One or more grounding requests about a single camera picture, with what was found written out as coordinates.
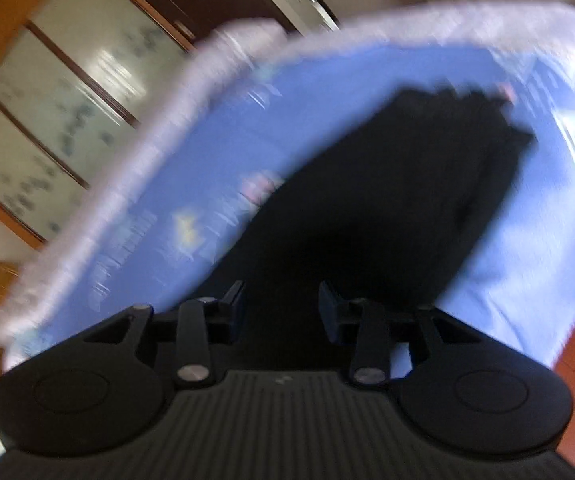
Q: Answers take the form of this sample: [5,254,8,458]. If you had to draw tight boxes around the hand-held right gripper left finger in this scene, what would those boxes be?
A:
[84,280,245,388]

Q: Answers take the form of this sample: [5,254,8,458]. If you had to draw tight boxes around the wooden wardrobe with floral glass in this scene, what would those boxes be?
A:
[0,0,208,251]

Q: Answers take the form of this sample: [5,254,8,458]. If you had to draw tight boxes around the blue printed bed sheet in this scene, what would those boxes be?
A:
[2,45,575,371]

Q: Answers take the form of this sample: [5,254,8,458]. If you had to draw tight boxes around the white floral quilt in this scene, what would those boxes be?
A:
[0,0,575,366]

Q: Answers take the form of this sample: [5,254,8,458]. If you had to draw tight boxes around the black pants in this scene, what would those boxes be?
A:
[187,87,538,376]

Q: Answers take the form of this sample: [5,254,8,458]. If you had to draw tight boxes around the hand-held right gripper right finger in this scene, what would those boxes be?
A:
[317,280,478,388]

